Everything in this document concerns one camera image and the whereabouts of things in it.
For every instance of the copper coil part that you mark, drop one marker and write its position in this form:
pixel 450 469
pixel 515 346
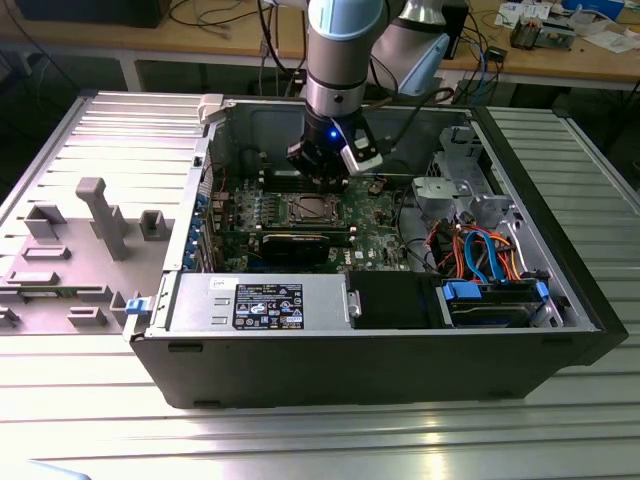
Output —
pixel 525 35

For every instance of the coin cell battery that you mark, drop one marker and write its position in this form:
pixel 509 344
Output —
pixel 374 189

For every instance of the black PC case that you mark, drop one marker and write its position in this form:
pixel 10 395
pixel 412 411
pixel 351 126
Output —
pixel 350 370

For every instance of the large black box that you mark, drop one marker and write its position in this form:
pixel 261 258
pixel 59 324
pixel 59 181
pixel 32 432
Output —
pixel 90 12

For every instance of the silver power supply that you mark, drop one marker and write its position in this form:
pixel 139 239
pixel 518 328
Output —
pixel 200 300

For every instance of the black drive box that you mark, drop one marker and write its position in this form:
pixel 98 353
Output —
pixel 390 300

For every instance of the wooden work desk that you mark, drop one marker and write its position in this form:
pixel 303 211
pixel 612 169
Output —
pixel 550 67

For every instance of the blue plastic latch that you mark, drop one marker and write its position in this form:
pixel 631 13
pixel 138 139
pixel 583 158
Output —
pixel 137 306

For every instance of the silver CPU chip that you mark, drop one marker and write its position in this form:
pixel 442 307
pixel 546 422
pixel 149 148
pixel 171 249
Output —
pixel 311 207

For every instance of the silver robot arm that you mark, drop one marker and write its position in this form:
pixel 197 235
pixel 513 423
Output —
pixel 335 65

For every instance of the grey plastic case latch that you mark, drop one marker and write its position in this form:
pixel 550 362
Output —
pixel 210 107

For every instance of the blue disk carrier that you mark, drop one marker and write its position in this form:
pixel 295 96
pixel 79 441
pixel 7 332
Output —
pixel 460 291

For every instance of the white printed sheet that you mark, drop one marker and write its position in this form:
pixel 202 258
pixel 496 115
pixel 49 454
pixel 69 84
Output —
pixel 615 42

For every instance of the CPU socket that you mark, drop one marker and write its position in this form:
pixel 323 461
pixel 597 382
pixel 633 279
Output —
pixel 315 220

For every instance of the silver metal disk bay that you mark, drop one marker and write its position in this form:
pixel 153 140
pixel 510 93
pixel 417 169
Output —
pixel 440 192

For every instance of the blue card retainer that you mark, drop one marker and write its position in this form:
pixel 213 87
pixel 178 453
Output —
pixel 200 202

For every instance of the black upright device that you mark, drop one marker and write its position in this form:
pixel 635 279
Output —
pixel 457 30

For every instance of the hard disk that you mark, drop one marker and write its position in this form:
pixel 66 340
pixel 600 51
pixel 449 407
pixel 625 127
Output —
pixel 490 312

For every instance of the white paper sheets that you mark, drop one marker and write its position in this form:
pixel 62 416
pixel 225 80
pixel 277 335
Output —
pixel 515 12

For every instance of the grey circuit device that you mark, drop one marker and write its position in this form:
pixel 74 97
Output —
pixel 557 35

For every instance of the green motherboard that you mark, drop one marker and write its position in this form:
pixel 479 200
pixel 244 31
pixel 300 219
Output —
pixel 370 240

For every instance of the grey parts rack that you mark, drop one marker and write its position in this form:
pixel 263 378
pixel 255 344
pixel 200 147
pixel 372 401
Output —
pixel 75 260

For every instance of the black graphics card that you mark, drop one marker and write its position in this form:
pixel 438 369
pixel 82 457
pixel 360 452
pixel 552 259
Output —
pixel 295 247

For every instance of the blue box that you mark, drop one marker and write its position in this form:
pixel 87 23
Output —
pixel 595 5

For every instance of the small black adapter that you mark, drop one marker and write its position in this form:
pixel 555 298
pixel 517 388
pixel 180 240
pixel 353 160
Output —
pixel 497 53

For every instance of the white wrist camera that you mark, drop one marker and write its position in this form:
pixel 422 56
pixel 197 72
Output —
pixel 362 152

